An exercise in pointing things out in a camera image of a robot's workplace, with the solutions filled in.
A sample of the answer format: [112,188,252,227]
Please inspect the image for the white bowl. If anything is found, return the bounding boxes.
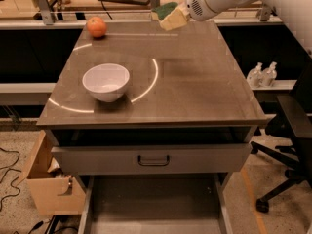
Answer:
[82,63,130,102]

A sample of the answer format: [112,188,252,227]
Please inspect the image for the orange fruit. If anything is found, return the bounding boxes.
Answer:
[87,17,107,38]

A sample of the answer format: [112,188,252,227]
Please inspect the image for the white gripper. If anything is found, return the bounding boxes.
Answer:
[160,0,224,31]

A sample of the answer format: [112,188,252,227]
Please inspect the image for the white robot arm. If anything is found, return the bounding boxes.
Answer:
[160,0,312,55]

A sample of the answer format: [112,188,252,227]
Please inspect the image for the black floor cable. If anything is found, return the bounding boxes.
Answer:
[0,146,23,213]

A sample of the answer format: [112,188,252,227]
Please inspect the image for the green and yellow sponge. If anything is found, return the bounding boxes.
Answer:
[151,2,178,20]

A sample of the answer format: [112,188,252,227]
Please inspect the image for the grey middle drawer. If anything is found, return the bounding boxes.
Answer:
[52,143,251,176]

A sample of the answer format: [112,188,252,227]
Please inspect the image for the black office chair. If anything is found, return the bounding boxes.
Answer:
[249,60,312,214]

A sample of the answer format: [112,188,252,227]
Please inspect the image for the open bottom drawer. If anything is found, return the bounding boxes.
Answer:
[78,174,234,234]

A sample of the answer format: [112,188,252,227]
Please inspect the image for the clear plastic bottle right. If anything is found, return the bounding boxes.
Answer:
[260,61,277,87]

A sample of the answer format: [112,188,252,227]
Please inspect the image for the cardboard box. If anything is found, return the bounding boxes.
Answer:
[18,131,86,216]

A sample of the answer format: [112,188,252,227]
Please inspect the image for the grey metal drawer cabinet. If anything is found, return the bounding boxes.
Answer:
[36,19,267,234]

